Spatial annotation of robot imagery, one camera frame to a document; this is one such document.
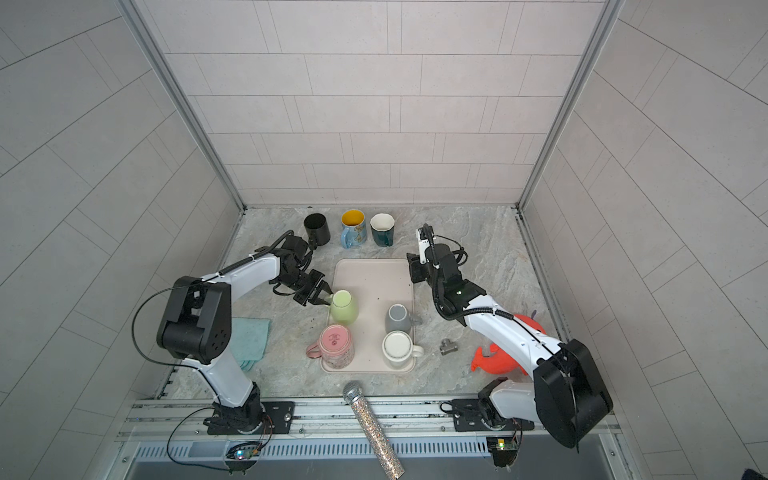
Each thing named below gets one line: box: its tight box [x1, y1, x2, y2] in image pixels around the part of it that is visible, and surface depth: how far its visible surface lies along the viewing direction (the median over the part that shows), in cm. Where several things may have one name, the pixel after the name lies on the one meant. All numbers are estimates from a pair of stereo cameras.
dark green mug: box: [370, 213, 395, 247], surface depth 102 cm
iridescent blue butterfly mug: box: [341, 208, 367, 249], surface depth 101 cm
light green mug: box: [330, 290, 359, 326], surface depth 83 cm
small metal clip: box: [439, 338, 459, 355], surface depth 82 cm
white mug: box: [382, 330, 424, 368], surface depth 77 cm
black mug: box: [304, 213, 331, 250], surface depth 104 cm
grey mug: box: [385, 303, 422, 333], surface depth 80 cm
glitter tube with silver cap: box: [342, 380, 405, 480], surface depth 68 cm
